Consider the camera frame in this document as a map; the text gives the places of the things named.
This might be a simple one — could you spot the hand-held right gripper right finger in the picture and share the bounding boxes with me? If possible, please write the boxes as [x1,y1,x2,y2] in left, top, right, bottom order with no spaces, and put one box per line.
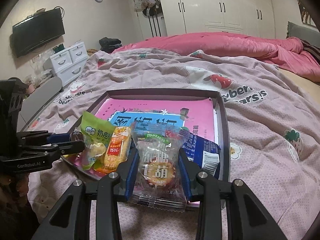
[177,150,288,240]

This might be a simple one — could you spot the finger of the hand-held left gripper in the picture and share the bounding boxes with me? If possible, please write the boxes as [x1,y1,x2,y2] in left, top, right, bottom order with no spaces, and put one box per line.
[17,130,74,145]
[19,140,85,157]

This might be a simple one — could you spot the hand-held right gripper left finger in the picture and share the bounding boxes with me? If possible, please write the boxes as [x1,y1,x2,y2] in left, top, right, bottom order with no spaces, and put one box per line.
[39,152,140,240]

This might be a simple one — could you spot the clear candied haw packet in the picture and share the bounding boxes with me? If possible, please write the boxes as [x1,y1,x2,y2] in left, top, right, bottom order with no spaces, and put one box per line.
[130,123,190,213]

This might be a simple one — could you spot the orange rice cracker packet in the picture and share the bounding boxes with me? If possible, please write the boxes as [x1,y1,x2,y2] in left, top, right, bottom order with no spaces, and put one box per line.
[96,126,132,175]

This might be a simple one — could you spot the blue snack packet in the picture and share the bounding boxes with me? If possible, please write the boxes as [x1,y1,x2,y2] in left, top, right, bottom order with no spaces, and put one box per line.
[182,132,222,179]

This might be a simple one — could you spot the lime green snack packet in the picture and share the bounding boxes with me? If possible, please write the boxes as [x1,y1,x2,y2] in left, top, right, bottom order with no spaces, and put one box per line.
[79,111,115,172]

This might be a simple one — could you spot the clear green label snack packet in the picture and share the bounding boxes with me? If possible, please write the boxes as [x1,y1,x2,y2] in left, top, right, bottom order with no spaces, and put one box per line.
[140,131,165,140]

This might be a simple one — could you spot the grey shallow cardboard box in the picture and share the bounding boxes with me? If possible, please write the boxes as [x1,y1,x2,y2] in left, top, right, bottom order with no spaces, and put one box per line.
[60,89,230,209]

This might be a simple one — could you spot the person's left forearm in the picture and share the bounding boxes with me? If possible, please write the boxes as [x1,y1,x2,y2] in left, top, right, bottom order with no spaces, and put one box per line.
[0,171,38,240]

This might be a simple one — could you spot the white drawer cabinet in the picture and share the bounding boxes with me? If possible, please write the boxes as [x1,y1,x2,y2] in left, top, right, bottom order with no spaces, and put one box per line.
[43,41,88,87]

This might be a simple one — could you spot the pink book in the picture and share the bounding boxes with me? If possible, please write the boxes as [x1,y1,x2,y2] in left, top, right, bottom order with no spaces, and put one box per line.
[94,97,215,170]

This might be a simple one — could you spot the strawberry printed blanket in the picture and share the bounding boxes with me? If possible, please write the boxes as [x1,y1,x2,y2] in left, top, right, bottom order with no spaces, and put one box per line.
[25,47,320,240]

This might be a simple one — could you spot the dark clothes pile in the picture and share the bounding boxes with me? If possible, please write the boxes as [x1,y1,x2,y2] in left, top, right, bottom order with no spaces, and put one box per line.
[99,37,123,53]

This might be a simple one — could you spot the pink quilt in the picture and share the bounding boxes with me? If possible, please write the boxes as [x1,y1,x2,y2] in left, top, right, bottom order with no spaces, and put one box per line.
[111,31,320,82]

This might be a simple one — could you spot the beige bed sheet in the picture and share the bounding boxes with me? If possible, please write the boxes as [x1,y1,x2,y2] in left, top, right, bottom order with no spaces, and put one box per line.
[277,67,320,90]

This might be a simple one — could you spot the hanging bags and hats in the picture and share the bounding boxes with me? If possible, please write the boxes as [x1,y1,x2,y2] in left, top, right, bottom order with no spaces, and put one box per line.
[134,0,162,38]

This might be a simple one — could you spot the white wardrobe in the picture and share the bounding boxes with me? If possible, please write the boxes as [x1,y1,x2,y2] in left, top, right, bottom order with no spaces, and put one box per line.
[154,0,277,39]

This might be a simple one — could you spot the dark striped pillow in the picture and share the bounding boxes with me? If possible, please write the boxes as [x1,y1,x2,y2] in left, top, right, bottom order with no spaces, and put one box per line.
[301,40,320,63]

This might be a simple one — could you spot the grey padded headboard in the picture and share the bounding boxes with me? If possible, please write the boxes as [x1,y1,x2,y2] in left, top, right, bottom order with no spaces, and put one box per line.
[286,21,320,45]

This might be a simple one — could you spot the black wall television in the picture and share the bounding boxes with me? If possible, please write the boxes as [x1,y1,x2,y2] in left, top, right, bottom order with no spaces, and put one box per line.
[12,7,66,58]

